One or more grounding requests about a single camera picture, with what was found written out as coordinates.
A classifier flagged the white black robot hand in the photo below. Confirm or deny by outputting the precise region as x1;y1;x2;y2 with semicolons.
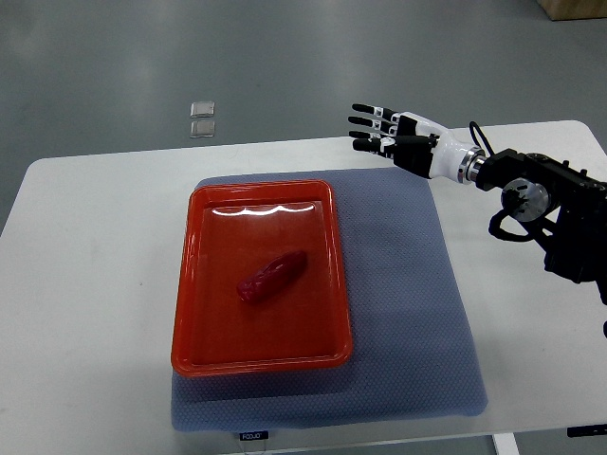
348;103;474;181

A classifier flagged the red pepper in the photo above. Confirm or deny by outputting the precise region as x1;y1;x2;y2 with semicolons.
236;250;307;303

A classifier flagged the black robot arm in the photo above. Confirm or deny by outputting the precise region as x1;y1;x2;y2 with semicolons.
348;103;606;299

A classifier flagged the red plastic tray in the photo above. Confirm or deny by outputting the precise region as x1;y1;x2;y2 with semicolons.
171;179;353;378

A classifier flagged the upper metal floor plate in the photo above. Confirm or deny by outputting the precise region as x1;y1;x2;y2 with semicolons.
190;100;215;118

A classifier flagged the cardboard box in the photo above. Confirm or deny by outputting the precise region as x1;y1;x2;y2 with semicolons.
537;0;607;21

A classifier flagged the blue-grey textured mat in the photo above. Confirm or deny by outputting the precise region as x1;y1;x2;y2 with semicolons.
172;167;487;432

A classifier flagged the black table label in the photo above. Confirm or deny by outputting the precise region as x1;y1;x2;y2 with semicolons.
239;430;269;442

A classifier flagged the white table leg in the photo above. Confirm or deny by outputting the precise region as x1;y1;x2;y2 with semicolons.
491;432;520;455

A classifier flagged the black table edge control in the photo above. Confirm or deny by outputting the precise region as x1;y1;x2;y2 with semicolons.
566;424;607;438

